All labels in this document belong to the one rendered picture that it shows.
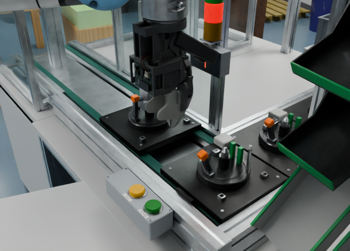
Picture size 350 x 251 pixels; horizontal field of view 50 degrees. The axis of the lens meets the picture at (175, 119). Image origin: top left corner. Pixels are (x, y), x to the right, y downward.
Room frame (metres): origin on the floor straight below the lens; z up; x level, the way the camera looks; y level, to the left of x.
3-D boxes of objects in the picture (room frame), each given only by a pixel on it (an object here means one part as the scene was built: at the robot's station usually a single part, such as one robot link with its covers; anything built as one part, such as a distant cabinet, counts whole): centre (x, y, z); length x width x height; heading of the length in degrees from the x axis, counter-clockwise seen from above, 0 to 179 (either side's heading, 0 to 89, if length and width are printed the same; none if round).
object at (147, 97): (1.06, 0.07, 1.06); 0.08 x 0.04 x 0.07; 128
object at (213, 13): (1.01, -0.10, 1.34); 0.05 x 0.05 x 0.05
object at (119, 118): (1.05, 0.08, 0.96); 0.24 x 0.24 x 0.02; 38
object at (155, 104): (0.62, 0.03, 1.27); 0.06 x 0.03 x 0.09; 128
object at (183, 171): (0.79, -0.13, 1.01); 0.24 x 0.24 x 0.13; 38
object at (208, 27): (1.01, -0.10, 1.29); 0.05 x 0.05 x 0.05
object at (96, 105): (1.04, 0.04, 0.91); 0.84 x 0.28 x 0.10; 38
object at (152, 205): (0.66, 0.05, 0.96); 0.04 x 0.04 x 0.02
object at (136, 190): (0.72, 0.10, 0.96); 0.04 x 0.04 x 0.02
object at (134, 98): (1.03, 0.12, 1.04); 0.04 x 0.02 x 0.08; 128
